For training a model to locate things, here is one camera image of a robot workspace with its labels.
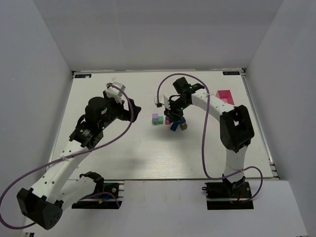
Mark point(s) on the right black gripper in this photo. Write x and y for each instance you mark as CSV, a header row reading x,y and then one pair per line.
x,y
174,113

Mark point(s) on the long blue wood block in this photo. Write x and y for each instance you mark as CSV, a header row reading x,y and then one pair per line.
x,y
174,125

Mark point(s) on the olive grey wood cube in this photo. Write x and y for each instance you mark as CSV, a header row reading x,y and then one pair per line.
x,y
183,126

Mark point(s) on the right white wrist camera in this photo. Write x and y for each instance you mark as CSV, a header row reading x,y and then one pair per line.
x,y
162,101

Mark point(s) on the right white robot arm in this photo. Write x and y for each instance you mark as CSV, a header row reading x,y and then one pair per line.
x,y
236,129

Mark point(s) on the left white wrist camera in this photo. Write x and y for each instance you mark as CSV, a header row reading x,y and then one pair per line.
x,y
114,90

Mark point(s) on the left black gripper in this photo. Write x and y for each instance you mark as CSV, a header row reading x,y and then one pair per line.
x,y
126,111

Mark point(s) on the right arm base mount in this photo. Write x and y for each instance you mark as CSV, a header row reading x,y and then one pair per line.
x,y
217,197

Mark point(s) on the aluminium table edge rail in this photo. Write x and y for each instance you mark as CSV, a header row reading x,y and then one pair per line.
x,y
259,125

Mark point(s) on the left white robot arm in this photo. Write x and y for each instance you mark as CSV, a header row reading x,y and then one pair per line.
x,y
45,201

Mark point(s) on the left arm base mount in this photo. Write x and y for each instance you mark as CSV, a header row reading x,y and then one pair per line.
x,y
110,199

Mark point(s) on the right blue table label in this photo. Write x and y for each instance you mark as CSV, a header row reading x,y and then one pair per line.
x,y
231,73

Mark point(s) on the left blue table label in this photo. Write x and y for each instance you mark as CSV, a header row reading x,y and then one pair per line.
x,y
83,75

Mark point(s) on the blue table label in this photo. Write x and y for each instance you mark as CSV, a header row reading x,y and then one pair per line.
x,y
83,75
231,73

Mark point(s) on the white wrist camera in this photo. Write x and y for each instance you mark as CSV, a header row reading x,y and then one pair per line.
x,y
114,90
162,101

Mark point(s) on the pink plastic box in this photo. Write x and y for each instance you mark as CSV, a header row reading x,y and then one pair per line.
x,y
226,96

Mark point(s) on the green arch wood block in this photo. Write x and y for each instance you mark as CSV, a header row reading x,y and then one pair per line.
x,y
160,121

